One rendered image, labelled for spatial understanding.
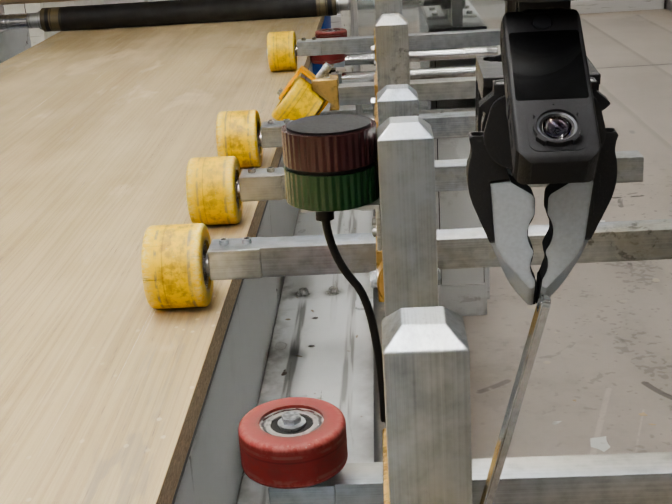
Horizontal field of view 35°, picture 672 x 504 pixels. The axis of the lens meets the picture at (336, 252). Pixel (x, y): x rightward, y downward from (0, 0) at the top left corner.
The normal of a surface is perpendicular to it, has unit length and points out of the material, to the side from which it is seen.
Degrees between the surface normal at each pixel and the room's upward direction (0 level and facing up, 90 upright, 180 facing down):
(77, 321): 0
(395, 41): 90
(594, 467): 0
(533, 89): 36
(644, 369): 0
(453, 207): 90
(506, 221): 94
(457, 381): 90
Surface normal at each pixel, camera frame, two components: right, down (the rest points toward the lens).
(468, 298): -0.04, 0.34
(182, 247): -0.07, -0.39
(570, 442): -0.06, -0.94
